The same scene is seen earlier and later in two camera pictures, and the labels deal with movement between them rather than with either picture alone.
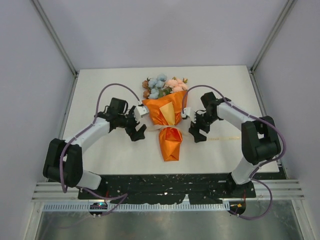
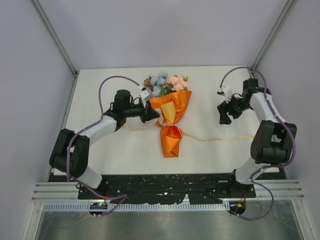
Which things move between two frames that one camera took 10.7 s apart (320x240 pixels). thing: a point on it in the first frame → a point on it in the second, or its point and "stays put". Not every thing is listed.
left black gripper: x=133 y=135 → x=148 y=112
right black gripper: x=194 y=130 → x=222 y=108
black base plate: x=146 y=189 stays put
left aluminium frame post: x=55 y=36 stays put
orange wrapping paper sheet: x=167 y=110 stays put
